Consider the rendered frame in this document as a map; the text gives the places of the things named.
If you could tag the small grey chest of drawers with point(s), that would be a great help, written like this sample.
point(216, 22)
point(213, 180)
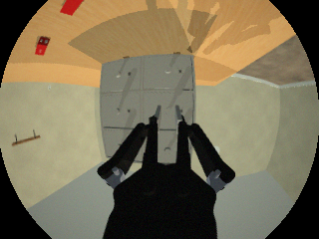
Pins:
point(142, 91)

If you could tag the red nine-volt battery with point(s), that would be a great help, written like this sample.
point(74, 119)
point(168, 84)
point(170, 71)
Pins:
point(41, 46)

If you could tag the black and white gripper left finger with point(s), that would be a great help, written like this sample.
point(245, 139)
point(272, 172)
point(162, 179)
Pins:
point(115, 169)

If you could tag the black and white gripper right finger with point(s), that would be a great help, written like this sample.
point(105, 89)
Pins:
point(218, 173)

